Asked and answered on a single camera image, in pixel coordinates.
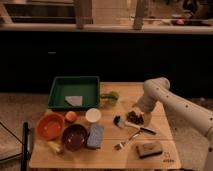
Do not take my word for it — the orange fruit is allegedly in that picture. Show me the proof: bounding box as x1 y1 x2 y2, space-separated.
65 111 77 122

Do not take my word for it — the grey cloth in tray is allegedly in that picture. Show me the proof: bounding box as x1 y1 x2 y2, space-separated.
65 96 83 106

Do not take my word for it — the black chair frame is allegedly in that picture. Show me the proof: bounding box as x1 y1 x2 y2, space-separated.
0 122 30 171

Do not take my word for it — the orange red bowl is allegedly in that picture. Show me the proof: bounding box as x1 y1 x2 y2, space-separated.
36 113 65 141

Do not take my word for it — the dark red grape bunch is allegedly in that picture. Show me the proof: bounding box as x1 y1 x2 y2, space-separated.
126 111 144 125

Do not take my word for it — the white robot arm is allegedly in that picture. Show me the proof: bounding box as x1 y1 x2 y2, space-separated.
136 77 213 171

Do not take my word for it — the silver fork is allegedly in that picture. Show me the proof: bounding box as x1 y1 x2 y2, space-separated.
114 130 141 151

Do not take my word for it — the green plastic tray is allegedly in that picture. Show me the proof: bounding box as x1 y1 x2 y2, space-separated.
48 76 100 111

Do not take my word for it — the black dish brush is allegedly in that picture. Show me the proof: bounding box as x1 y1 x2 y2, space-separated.
113 116 156 135

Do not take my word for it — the dark maroon bowl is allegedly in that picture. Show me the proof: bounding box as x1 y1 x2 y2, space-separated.
61 124 88 151

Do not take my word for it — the white cup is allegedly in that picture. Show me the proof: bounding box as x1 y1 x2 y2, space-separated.
85 108 102 123

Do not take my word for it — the green leafy vegetable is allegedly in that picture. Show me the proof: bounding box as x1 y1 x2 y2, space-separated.
100 91 119 106

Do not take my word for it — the brown wooden block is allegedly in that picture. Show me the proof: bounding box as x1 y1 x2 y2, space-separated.
136 141 163 159

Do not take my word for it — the blue sponge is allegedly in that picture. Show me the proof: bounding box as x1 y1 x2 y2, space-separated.
87 124 104 149

